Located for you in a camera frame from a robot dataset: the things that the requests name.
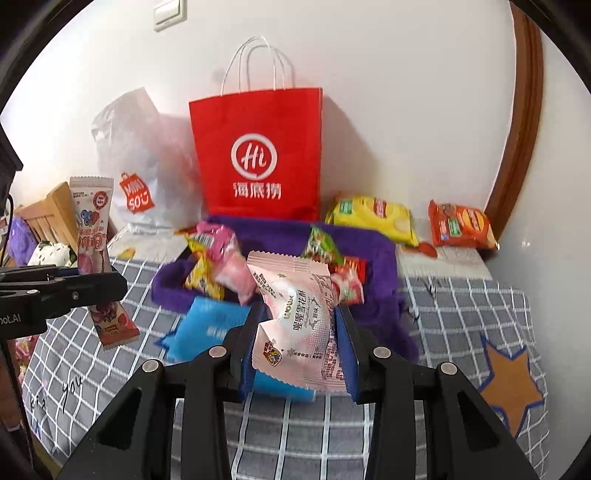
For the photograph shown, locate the orange chips bag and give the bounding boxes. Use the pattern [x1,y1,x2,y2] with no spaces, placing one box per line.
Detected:
[427,199,499,251]

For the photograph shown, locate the white plastic bag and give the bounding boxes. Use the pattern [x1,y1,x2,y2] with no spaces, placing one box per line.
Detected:
[91,88,206,236]

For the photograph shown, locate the brown wooden door frame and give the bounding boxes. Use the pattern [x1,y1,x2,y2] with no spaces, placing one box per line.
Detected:
[485,4,546,229]

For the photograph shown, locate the purple towel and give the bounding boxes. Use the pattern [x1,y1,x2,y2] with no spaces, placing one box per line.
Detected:
[152,215,419,361]

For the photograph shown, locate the green triangular snack packet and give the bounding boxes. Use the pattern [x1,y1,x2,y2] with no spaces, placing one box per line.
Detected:
[301,226,345,266]

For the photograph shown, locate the blue tissue pack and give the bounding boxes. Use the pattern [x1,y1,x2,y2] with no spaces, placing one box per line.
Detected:
[154,295,319,402]

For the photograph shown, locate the white light switch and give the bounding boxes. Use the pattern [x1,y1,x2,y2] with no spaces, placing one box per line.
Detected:
[152,0,188,26]

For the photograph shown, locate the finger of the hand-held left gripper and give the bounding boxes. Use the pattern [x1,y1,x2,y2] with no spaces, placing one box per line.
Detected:
[0,271,129,319]
[0,264,80,284]

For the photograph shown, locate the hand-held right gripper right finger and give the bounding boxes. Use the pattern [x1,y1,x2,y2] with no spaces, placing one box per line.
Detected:
[333,306,541,480]

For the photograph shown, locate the red paper bag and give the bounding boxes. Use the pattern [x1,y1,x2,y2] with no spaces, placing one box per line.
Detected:
[188,37,324,222]

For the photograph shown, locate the grey checked blanket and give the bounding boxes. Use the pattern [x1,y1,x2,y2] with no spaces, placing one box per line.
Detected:
[21,256,550,480]

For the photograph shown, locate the yellow chips bag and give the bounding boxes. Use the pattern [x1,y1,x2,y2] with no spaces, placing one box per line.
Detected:
[325,194,419,247]

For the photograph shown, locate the long pink stick packet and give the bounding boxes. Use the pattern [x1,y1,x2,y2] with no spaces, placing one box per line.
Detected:
[69,176,140,349]

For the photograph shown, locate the wooden headboard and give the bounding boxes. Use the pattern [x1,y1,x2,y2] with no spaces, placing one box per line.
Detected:
[14,181,81,259]

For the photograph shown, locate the small pink snack packet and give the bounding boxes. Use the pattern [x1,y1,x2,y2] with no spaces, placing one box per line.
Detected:
[212,254,259,305]

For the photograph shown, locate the white floral pillow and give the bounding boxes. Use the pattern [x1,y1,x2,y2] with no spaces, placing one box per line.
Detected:
[28,240,77,268]

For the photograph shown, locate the purple cloth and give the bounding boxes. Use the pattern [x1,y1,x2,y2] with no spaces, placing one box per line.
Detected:
[7,215,38,266]

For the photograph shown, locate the white pink fruit packet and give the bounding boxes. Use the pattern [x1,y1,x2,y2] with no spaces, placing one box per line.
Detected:
[330,270,365,305]

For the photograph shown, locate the pale pink pastry packet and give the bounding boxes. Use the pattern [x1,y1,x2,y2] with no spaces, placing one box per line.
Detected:
[247,250,347,393]

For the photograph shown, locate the yellow snack packet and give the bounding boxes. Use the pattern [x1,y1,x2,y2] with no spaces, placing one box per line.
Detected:
[185,233,227,301]

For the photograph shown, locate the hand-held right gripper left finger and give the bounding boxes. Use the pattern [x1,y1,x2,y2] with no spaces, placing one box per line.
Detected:
[55,302,271,480]

